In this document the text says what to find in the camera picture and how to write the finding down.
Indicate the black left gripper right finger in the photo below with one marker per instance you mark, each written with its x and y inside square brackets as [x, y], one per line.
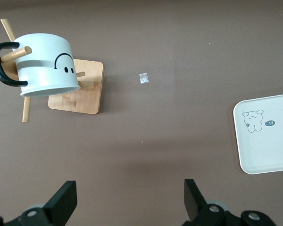
[194, 202]

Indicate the wooden mug tree stand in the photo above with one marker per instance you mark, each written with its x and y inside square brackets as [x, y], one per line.
[85, 94]

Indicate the cream tray with cartoon print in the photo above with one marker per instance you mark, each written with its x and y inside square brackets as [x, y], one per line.
[268, 146]

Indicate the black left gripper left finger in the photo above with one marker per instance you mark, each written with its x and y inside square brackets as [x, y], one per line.
[59, 204]

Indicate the small clear tape square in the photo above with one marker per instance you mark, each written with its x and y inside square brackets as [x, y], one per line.
[143, 78]

